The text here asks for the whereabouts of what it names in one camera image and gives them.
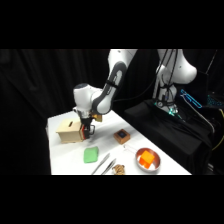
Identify blue-lit electronic device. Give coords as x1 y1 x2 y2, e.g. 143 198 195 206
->
179 88 204 110

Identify brown box with blue top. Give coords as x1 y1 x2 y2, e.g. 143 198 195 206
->
113 128 132 145

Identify black cloth-covered robot stand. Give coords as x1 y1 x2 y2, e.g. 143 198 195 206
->
119 98 215 176

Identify light wooden drawer box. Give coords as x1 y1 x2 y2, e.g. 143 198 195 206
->
55 117 84 144

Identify brown pretzel-shaped toy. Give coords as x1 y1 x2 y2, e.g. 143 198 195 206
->
111 163 127 176

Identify silver metal pan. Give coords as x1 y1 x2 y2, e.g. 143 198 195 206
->
123 143 162 173

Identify small green light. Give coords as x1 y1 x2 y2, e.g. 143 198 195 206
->
167 107 178 117

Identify green sponge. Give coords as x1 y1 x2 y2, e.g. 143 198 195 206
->
83 145 100 164

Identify orange block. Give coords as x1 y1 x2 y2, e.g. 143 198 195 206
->
138 149 156 167

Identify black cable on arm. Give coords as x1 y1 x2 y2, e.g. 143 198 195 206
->
113 49 183 103

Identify silver metal tongs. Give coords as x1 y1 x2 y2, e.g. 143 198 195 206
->
91 152 118 176

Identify black curtain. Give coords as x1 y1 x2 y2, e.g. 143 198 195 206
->
0 49 224 176

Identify wooden drawer with red handle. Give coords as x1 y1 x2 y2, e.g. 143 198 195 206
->
78 121 92 143

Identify yellow cable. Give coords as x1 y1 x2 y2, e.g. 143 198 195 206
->
211 109 224 152

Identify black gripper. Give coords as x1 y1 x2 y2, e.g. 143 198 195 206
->
78 113 98 139

